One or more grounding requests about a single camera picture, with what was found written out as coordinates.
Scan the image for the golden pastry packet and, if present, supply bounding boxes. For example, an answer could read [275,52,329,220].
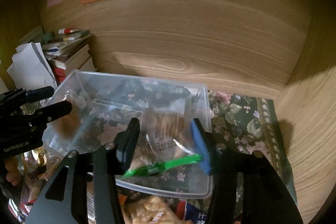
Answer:
[53,106,80,140]

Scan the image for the clear plastic storage box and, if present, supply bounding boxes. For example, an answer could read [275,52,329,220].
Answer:
[43,71,213,199]

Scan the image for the clear bag green tie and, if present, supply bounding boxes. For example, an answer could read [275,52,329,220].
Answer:
[123,109,202,178]

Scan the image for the blue snack bag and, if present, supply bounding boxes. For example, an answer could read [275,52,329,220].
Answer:
[175,200,207,224]

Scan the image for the person's left hand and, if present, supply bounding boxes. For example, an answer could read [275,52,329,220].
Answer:
[5,157,21,186]

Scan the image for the white folded papers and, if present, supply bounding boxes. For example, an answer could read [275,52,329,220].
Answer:
[7,42,58,89]

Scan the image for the stack of books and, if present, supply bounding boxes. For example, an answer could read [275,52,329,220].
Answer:
[42,28,97,83]

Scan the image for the floral dark green tablecloth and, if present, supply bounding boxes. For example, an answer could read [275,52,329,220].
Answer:
[4,91,299,224]

